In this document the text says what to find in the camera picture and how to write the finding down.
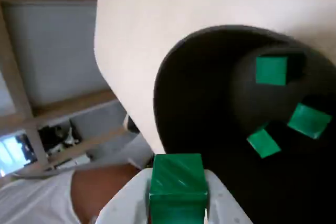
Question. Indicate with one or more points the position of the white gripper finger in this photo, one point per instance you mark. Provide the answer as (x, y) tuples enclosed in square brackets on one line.
[(225, 208), (126, 203)]

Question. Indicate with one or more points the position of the bright lit screen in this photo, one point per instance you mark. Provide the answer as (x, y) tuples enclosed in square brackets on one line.
[(13, 150)]

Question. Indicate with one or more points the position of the person's bare forearm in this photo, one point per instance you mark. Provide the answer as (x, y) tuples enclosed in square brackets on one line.
[(105, 184)]

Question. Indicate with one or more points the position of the white shirt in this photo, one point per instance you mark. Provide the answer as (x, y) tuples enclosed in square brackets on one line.
[(31, 203)]

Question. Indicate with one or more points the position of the green cube block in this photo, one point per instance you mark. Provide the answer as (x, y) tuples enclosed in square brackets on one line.
[(176, 179), (307, 121), (270, 70), (263, 142)]

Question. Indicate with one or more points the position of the black pot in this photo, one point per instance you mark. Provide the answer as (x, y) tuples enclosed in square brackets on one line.
[(199, 98)]

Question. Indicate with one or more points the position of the black white shelf clutter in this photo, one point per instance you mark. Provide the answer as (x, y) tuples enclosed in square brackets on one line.
[(52, 134)]

